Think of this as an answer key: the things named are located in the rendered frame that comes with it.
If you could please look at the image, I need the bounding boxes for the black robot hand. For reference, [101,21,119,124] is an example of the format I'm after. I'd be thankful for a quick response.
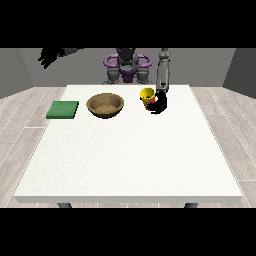
[145,90,168,115]
[37,48,66,70]

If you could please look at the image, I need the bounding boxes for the yellow cup with melon print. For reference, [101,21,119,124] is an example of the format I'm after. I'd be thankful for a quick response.
[139,87,157,110]

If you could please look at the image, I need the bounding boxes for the green square pad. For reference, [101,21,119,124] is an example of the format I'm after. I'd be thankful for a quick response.
[45,100,80,120]

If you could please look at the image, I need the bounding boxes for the brown wooden bowl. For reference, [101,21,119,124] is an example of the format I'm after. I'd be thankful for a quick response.
[86,92,125,119]

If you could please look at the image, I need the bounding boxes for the grey robot trunk purple rings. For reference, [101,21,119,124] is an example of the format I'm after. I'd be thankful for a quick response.
[101,48,155,86]

